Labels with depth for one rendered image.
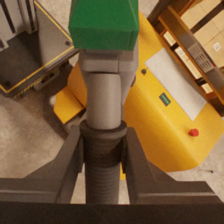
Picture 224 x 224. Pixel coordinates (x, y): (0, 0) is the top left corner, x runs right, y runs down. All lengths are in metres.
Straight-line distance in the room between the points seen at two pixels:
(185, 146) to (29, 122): 1.22
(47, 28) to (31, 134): 0.89
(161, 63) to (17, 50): 1.03
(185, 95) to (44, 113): 1.16
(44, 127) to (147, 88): 1.03
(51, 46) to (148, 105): 0.94
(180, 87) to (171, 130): 0.23
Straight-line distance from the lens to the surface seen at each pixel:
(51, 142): 1.48
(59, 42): 1.42
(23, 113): 1.54
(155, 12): 0.93
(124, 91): 0.16
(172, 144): 0.81
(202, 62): 0.91
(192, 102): 0.89
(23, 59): 1.35
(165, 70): 0.84
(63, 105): 1.17
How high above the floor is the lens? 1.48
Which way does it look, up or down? 68 degrees down
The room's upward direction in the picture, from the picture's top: 56 degrees clockwise
